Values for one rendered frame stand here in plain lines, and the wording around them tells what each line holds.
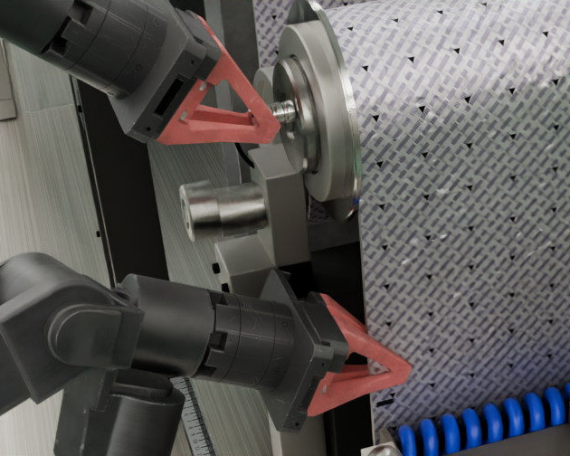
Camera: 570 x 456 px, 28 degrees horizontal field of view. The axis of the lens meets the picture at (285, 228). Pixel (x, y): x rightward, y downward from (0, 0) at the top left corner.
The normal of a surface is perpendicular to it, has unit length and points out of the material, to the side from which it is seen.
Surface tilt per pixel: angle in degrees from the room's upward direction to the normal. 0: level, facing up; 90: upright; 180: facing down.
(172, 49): 49
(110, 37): 83
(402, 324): 90
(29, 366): 82
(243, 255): 0
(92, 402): 60
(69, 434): 65
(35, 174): 0
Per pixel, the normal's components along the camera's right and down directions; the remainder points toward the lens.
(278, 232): 0.27, 0.45
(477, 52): 0.15, -0.20
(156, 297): 0.44, -0.57
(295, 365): -0.90, -0.20
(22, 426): -0.09, -0.87
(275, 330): 0.44, -0.33
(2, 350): 0.54, 0.18
